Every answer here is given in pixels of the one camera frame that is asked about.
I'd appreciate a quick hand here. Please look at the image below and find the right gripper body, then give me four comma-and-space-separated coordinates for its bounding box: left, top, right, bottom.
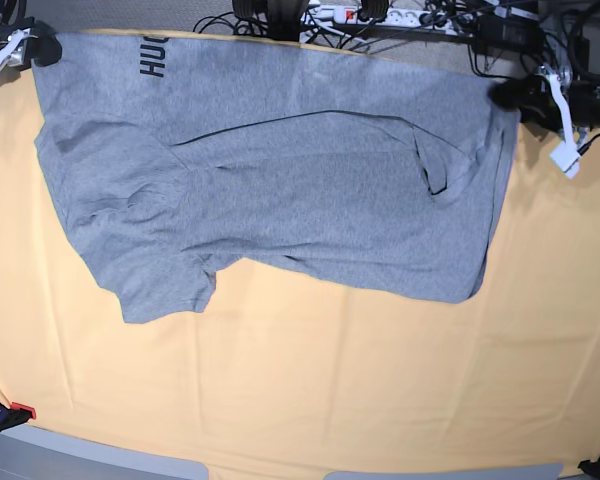
2, 42, 31, 70

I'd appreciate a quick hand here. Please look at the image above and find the black power adapter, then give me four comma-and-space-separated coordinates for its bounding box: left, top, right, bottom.
475, 15, 545, 52

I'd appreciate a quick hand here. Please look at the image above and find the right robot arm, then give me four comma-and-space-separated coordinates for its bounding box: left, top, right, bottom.
0, 1, 62, 72

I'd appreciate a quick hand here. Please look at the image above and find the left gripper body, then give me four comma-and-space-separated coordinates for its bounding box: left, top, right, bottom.
568, 82, 600, 130

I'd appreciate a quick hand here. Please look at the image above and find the yellow table cloth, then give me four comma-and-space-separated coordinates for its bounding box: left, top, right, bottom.
0, 72, 600, 479

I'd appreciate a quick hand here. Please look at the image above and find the white power strip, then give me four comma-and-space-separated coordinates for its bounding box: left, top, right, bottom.
302, 2, 470, 37

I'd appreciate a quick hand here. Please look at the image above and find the grey t-shirt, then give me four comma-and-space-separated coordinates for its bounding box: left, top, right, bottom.
33, 33, 519, 323

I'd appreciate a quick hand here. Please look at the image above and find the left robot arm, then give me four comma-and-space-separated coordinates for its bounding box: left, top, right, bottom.
477, 1, 600, 133

